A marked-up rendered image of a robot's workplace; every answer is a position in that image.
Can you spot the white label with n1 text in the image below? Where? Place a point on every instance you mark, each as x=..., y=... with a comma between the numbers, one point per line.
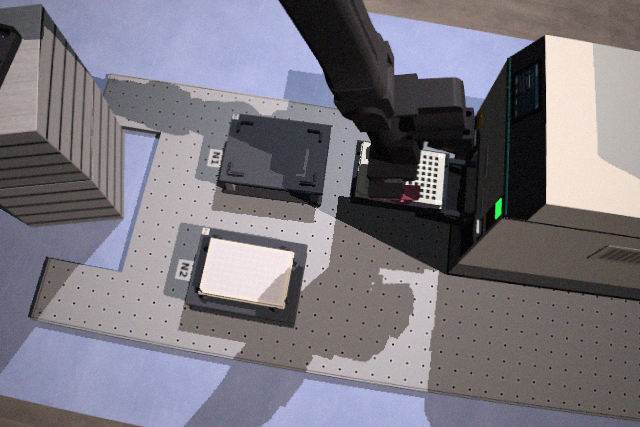
x=215, y=158

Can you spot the white label with black n2 text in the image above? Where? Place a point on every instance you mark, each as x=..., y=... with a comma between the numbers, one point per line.
x=184, y=270

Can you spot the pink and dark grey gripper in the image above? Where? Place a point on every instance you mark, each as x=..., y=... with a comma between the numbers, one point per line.
x=381, y=168

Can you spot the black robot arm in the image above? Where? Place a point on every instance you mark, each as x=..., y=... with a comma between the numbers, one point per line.
x=359, y=68

